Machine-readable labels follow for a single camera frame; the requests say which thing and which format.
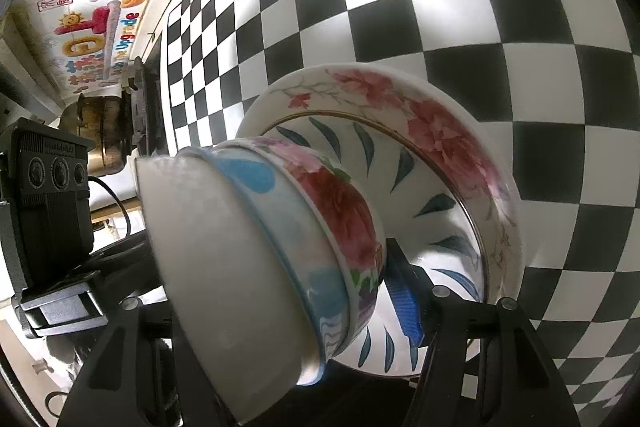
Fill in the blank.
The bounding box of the pink floral bowl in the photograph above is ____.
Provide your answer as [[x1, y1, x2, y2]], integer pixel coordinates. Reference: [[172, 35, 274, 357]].
[[245, 136, 387, 360]]

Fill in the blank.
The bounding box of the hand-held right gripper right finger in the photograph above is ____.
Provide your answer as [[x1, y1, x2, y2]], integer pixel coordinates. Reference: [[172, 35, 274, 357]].
[[385, 237, 581, 427]]

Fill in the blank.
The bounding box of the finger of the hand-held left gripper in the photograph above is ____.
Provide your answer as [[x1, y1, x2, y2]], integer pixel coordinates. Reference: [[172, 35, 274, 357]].
[[87, 227, 163, 303]]

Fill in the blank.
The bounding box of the black and white checkered mat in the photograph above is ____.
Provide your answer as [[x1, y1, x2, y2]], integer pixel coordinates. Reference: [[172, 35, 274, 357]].
[[160, 0, 640, 427]]

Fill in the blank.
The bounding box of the colourful wall sticker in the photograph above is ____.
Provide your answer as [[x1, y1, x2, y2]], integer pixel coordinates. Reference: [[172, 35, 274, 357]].
[[35, 0, 151, 92]]

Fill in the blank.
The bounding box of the black cable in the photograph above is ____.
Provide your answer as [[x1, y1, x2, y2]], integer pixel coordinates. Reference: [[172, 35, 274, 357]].
[[87, 176, 133, 239]]

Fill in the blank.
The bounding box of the white bowl with blue dots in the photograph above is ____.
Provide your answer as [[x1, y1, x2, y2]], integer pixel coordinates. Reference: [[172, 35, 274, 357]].
[[200, 144, 351, 385]]

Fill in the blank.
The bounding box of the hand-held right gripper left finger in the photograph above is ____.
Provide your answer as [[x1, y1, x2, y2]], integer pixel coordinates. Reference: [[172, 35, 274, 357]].
[[60, 297, 236, 427]]

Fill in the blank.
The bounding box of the white plate with blue leaves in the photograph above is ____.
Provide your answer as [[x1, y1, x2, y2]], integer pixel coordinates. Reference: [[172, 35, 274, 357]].
[[262, 109, 488, 378]]

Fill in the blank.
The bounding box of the plain white bowl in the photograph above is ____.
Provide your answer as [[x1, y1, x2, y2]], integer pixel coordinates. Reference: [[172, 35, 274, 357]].
[[132, 146, 326, 425]]

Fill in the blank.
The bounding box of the white plate with pink roses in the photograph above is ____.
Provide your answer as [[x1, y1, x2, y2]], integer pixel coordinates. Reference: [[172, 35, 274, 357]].
[[235, 63, 525, 378]]

